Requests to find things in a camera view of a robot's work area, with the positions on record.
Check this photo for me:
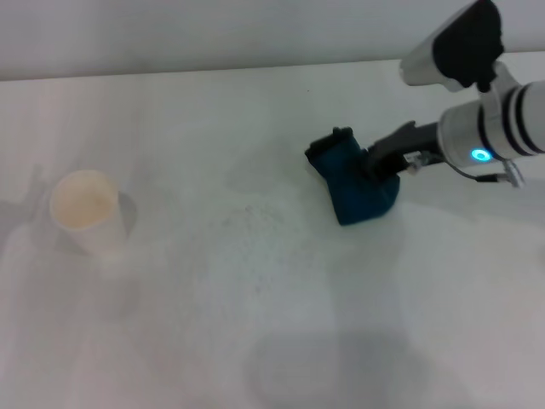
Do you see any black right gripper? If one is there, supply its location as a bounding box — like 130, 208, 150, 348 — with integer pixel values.
304, 120, 442, 181

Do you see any blue rag with black edge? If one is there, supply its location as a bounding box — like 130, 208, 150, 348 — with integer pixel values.
307, 135, 403, 228

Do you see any white paper cup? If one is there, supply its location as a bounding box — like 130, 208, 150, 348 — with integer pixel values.
48, 169, 139, 262

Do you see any right wrist camera housing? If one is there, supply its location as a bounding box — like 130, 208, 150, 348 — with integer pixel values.
399, 0, 508, 93

